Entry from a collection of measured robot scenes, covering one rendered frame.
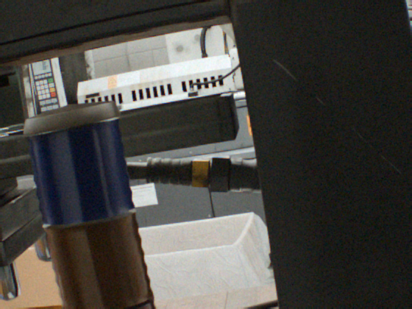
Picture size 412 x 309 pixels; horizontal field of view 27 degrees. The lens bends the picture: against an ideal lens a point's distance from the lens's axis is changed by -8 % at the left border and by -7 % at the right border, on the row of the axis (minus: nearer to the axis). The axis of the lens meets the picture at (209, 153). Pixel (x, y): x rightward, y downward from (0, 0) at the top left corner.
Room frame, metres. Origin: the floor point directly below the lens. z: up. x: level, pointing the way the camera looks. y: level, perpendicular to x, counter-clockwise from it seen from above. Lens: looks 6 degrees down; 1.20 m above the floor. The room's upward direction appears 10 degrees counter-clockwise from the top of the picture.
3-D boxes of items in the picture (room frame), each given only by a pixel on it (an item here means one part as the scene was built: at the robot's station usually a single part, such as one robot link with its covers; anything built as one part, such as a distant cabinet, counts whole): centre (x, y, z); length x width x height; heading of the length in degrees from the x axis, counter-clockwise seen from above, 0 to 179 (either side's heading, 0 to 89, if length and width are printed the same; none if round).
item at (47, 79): (5.14, 0.86, 1.27); 0.23 x 0.18 x 0.38; 172
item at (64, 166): (0.33, 0.05, 1.17); 0.04 x 0.04 x 0.03
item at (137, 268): (0.33, 0.05, 1.14); 0.04 x 0.04 x 0.03
